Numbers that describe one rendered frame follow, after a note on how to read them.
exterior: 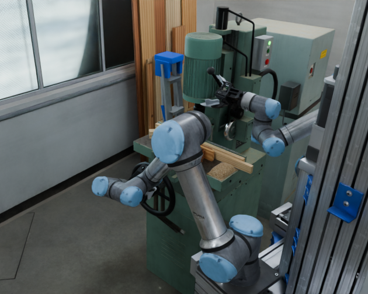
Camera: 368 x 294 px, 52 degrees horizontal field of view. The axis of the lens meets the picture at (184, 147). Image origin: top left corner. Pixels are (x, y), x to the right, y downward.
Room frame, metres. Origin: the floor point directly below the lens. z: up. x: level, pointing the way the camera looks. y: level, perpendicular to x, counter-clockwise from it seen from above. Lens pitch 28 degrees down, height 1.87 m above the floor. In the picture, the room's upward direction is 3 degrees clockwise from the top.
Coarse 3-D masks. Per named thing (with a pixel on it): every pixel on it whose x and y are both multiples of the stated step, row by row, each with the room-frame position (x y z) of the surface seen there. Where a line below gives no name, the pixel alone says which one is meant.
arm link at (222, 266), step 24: (168, 120) 1.04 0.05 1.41; (192, 120) 1.06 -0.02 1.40; (168, 144) 0.97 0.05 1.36; (192, 144) 0.99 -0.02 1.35; (192, 168) 0.97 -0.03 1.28; (192, 192) 0.95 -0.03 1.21; (216, 216) 0.93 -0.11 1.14; (216, 240) 0.90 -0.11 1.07; (240, 240) 0.95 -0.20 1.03; (216, 264) 0.86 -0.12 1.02; (240, 264) 0.88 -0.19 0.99
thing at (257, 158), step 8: (248, 152) 1.99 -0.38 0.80; (256, 152) 1.99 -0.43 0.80; (248, 160) 1.89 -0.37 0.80; (256, 160) 1.89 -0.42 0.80; (264, 160) 1.97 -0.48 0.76; (256, 168) 1.90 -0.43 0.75; (248, 176) 1.83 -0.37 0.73; (176, 184) 1.67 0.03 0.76; (232, 184) 1.70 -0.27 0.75; (240, 184) 1.77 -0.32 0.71; (216, 192) 1.58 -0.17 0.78; (224, 192) 1.64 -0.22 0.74; (216, 200) 1.59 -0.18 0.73
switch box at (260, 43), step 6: (258, 36) 1.97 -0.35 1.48; (264, 36) 1.98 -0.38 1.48; (270, 36) 1.98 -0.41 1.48; (258, 42) 1.93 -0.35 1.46; (264, 42) 1.91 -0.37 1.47; (270, 42) 1.96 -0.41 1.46; (258, 48) 1.92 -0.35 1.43; (264, 48) 1.91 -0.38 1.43; (270, 48) 1.97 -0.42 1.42; (258, 54) 1.92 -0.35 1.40; (264, 54) 1.92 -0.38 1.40; (270, 54) 1.97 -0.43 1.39; (252, 60) 1.94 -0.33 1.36; (258, 60) 1.92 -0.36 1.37; (264, 60) 1.93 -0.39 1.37; (252, 66) 1.93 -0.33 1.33; (258, 66) 1.91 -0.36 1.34
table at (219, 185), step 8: (144, 136) 1.93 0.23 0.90; (136, 144) 1.85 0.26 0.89; (144, 144) 1.84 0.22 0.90; (144, 152) 1.81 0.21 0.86; (208, 160) 1.69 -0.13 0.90; (216, 160) 1.69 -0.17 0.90; (208, 168) 1.61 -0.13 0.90; (168, 176) 1.58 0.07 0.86; (176, 176) 1.57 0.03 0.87; (208, 176) 1.55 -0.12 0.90; (232, 176) 1.57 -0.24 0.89; (240, 176) 1.63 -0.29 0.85; (216, 184) 1.51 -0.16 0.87; (224, 184) 1.52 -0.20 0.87
